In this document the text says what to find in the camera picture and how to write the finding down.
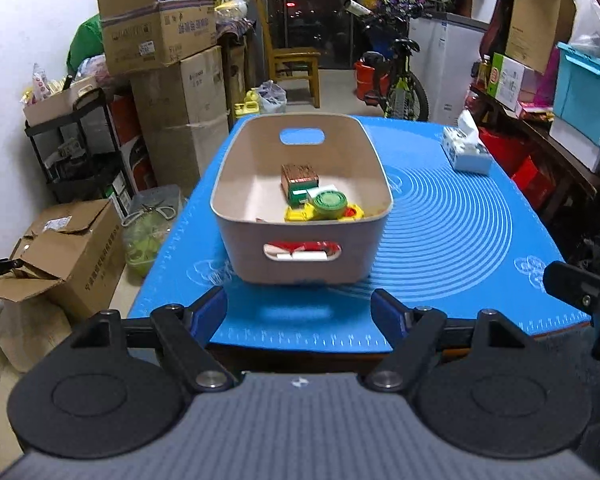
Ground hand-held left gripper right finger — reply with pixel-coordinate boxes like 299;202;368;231
364;288;528;393

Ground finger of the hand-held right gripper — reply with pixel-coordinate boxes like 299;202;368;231
542;260;600;312

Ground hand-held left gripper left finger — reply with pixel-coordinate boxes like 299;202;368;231
70;286;236;393

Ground beige plastic bin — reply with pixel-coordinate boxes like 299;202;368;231
210;113;395;286

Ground red patterned box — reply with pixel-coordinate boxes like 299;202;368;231
264;241;341;262

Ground green round lid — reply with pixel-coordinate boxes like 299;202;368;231
312;186;350;221

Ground yellow toy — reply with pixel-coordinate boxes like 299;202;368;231
284;202;367;223

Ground brown green box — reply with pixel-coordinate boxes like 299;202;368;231
280;163;322;208

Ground green transparent container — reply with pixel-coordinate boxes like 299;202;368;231
122;185;186;278

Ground blue silicone mat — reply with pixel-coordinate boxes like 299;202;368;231
127;114;593;353

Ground red gift box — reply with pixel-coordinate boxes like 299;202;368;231
510;155;556;211

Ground grey scissors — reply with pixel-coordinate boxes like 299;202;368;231
122;200;176;226

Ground open cardboard box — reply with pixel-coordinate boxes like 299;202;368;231
0;199;127;321

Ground dark wooden table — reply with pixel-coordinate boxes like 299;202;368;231
467;85;600;266

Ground white tissue pack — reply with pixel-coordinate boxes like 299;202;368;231
441;110;493;176

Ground red black carton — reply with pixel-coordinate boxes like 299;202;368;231
107;94;156;193

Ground beige sack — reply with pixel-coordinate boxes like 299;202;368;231
0;295;73;373

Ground teal storage bin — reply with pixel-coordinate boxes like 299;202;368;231
552;42;600;133

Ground black shelf cart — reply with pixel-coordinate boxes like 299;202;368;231
24;75;131;206

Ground yellow jug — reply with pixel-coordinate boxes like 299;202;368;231
234;89;262;122

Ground green black bicycle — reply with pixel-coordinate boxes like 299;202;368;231
342;0;431;122

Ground green white carton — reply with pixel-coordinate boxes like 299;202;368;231
486;52;527;111

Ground tall cardboard box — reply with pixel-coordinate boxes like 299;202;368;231
130;45;228;128

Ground red bucket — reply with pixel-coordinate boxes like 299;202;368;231
355;57;396;106

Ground large white plastic bag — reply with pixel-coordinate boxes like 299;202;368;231
567;0;600;66

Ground white freezer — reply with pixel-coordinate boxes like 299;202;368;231
407;10;491;128

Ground brown cardboard box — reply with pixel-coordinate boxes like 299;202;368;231
505;0;578;76

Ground wooden chair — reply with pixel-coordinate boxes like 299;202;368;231
256;0;322;110

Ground taped cardboard box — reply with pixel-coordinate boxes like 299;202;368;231
96;0;218;77

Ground green bag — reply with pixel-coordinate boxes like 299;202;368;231
66;12;106;75

